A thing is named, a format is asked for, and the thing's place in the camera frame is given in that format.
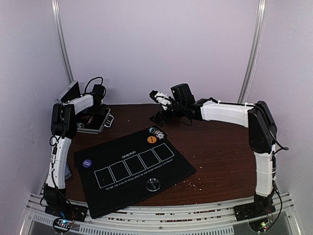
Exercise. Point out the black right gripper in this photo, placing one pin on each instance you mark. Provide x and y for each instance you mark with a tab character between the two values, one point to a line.
163	113

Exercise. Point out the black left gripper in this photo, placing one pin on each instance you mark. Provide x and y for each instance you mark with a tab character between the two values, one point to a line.
102	112

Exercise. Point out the poker chip row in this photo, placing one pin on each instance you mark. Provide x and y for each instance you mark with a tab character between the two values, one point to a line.
80	125

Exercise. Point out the poker chip pile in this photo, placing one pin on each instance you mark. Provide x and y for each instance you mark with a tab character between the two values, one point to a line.
156	132

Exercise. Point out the orange big blind button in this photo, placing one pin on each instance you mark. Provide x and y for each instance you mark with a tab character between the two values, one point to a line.
151	139

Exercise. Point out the purple small blind button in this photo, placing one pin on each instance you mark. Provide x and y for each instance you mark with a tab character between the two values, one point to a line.
87	163

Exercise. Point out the grey playing card deck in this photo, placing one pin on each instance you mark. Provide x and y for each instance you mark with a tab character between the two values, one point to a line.
67	172

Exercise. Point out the black dealer button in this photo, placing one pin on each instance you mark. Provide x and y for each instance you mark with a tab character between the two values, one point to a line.
153	184

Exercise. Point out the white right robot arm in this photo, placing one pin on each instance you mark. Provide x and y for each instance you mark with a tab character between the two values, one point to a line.
255	117

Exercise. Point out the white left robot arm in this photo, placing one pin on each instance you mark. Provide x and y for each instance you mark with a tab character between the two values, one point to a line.
55	186

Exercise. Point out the aluminium poker chip case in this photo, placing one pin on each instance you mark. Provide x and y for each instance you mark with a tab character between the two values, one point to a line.
73	107

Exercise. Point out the black poker play mat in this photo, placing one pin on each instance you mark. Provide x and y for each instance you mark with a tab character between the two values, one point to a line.
121	167

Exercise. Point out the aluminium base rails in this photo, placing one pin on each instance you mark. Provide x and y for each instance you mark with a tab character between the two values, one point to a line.
199	219

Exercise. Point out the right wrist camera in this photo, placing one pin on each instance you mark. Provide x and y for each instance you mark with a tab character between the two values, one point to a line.
182	94

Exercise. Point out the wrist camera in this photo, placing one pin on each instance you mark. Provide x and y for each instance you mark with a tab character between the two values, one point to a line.
99	90
182	94

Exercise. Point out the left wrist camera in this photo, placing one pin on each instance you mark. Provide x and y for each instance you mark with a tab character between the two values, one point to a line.
99	90

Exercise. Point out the right aluminium frame post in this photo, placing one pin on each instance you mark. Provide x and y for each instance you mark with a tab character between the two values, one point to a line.
256	43

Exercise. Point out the aluminium frame post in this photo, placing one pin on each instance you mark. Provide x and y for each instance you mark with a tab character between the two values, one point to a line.
256	43
59	27

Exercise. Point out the left aluminium frame post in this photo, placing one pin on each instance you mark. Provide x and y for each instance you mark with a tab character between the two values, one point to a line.
59	27

